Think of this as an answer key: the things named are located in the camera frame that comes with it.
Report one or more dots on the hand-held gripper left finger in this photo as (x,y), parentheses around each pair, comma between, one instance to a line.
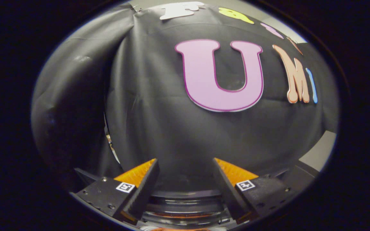
(143,192)

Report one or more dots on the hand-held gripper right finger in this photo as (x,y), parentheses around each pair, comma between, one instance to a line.
(226,192)

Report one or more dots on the black backdrop cloth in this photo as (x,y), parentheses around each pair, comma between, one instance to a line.
(146,112)

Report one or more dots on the white cabinet with dark frame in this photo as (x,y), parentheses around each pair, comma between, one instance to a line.
(320,150)

